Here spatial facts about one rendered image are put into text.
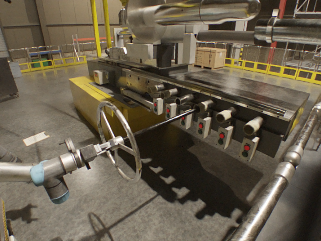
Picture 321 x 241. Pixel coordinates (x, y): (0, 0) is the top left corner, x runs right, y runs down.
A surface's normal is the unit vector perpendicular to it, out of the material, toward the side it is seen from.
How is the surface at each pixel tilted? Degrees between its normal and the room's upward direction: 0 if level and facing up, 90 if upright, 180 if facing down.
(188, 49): 90
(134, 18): 90
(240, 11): 109
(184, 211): 0
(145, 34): 90
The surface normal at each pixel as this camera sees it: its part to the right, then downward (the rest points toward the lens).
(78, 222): 0.00, -0.88
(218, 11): -0.44, 0.57
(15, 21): 0.65, 0.36
